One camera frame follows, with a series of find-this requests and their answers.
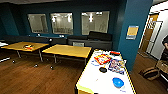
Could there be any blue bowl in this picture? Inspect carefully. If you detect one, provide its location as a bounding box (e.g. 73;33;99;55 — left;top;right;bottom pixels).
112;77;125;89

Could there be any white paper sheet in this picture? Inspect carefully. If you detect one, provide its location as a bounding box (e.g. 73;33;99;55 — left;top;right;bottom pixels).
72;41;85;48

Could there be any dark grey sofa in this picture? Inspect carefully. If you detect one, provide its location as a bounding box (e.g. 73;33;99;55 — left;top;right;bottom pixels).
67;30;113;52

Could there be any light wooden game table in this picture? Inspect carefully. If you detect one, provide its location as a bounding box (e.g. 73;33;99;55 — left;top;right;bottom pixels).
75;49;137;94
41;44;93;70

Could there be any red yellow game box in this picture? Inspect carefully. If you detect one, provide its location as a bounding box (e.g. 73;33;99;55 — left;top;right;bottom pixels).
93;54;113;66

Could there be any dark framed window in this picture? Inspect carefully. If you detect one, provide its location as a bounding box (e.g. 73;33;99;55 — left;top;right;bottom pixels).
49;12;74;36
27;13;50;34
81;10;111;36

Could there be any black round puck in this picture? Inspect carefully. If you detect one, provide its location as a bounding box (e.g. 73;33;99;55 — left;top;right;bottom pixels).
98;66;108;74

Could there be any red bowl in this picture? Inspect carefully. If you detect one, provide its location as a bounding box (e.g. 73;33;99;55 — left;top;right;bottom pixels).
109;50;121;56

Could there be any long dark sofa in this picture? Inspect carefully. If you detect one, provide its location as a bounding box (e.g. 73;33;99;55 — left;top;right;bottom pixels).
3;34;68;46

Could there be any small red yellow item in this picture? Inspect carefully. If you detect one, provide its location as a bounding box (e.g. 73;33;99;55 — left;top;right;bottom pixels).
23;44;34;50

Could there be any brown wooden door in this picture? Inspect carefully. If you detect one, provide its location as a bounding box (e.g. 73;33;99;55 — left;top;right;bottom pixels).
141;13;160;53

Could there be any white folding table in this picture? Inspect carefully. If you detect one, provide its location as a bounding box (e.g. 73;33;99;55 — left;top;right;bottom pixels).
0;41;10;63

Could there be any yellow wall sign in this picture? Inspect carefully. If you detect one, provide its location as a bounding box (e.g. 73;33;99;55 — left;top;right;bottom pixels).
125;25;140;41

